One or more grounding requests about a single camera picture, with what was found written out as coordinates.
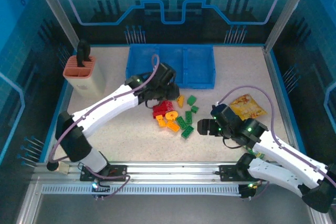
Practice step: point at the long red lego brick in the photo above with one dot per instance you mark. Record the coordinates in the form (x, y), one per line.
(168, 106)

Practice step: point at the small green lego brick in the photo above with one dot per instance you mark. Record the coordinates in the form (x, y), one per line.
(194, 109)

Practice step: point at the long green lego brick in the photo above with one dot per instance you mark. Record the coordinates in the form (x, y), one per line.
(188, 117)

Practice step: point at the red stepped lego brick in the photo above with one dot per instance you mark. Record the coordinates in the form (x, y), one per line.
(158, 110)

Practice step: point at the yellow round lego piece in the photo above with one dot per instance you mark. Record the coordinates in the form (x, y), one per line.
(176, 116)

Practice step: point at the small red lego brick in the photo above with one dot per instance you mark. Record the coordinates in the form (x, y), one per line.
(156, 116)

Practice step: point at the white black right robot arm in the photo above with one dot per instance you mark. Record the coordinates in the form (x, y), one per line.
(283, 155)

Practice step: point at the yellow snack bag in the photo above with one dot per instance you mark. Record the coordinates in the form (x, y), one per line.
(249, 107)

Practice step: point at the blue three-compartment plastic bin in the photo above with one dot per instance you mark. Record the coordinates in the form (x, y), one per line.
(199, 61)

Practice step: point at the black right controller board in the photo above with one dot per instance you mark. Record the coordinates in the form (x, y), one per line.
(248, 191)

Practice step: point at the black controller board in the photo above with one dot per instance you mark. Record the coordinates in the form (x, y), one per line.
(101, 190)
(248, 191)

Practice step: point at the beige utensil holder orange top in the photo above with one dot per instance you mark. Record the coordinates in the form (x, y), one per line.
(92, 82)

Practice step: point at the black left controller board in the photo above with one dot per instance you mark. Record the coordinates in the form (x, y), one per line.
(101, 190)

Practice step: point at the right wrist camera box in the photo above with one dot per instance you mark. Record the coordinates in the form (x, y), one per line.
(216, 108)

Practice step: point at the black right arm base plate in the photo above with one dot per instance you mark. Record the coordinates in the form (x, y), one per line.
(227, 172)

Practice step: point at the aluminium mounting rail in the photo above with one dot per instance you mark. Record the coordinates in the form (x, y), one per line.
(170, 171)

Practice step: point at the aluminium side rail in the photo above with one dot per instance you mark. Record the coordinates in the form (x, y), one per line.
(278, 90)

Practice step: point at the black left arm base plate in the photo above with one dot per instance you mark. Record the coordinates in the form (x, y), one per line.
(119, 172)

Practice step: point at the aluminium frame post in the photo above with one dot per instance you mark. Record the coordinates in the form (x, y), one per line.
(52, 6)
(288, 9)

